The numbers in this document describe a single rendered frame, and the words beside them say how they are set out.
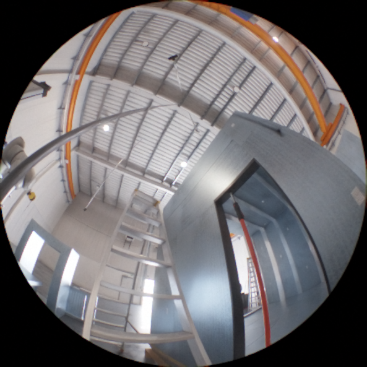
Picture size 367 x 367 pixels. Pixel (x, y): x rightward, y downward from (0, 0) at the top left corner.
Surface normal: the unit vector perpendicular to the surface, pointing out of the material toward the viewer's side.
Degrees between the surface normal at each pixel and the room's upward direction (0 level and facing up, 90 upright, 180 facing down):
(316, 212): 90
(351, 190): 90
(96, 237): 90
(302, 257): 90
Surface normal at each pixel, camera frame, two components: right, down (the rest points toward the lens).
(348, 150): -0.98, -0.15
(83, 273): 0.51, -0.68
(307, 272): -0.86, -0.40
